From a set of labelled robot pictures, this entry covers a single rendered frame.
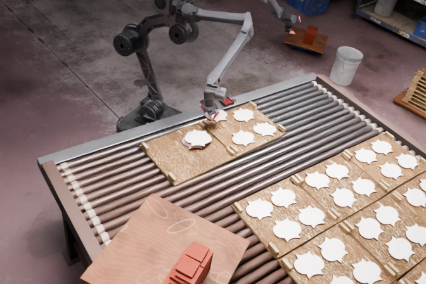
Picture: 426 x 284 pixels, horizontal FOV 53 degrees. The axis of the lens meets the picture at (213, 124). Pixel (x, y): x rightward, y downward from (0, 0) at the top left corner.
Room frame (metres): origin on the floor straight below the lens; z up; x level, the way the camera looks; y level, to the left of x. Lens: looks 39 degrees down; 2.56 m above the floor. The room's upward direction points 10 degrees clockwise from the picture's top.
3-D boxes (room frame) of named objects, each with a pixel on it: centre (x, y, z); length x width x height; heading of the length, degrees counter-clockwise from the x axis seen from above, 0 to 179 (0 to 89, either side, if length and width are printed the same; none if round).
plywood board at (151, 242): (0.99, 0.08, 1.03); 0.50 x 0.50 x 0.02; 70
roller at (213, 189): (1.74, -0.31, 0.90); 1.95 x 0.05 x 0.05; 131
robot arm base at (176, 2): (2.46, 0.33, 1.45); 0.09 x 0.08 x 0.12; 157
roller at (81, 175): (2.04, -0.05, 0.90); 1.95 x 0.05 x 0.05; 131
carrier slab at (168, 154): (1.74, 0.11, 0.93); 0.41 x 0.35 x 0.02; 134
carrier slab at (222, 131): (2.04, -0.19, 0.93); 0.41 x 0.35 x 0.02; 134
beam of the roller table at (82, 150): (2.17, 0.07, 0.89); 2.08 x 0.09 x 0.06; 131
